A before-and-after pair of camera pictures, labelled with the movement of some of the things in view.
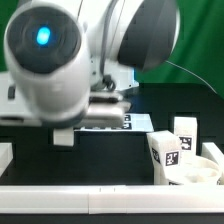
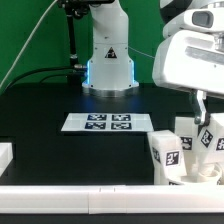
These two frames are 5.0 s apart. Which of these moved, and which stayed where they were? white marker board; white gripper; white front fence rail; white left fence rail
Moved: white gripper
Stayed: white front fence rail; white left fence rail; white marker board
